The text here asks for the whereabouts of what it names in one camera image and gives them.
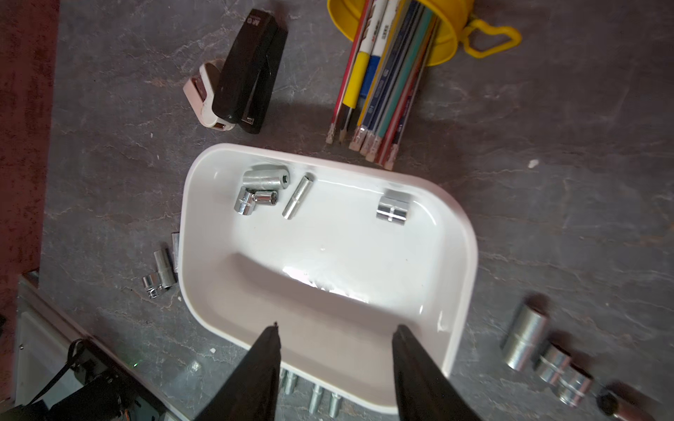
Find white plastic storage box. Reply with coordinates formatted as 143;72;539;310
178;144;478;414

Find bundle of coloured pencils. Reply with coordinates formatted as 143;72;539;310
326;1;439;170

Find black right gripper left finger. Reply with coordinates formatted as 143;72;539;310
196;324;282;420

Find yellow pen holder bucket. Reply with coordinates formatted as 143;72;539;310
325;0;523;68

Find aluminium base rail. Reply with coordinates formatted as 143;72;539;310
2;272;187;420

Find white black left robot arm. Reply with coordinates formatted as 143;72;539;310
1;339;169;420

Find short chrome socket end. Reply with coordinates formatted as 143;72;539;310
555;365;593;408

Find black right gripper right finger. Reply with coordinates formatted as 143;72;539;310
391;325;479;420

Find large chrome socket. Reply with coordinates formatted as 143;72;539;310
242;166;291;191

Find short chrome socket row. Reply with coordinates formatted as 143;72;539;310
535;343;571;386

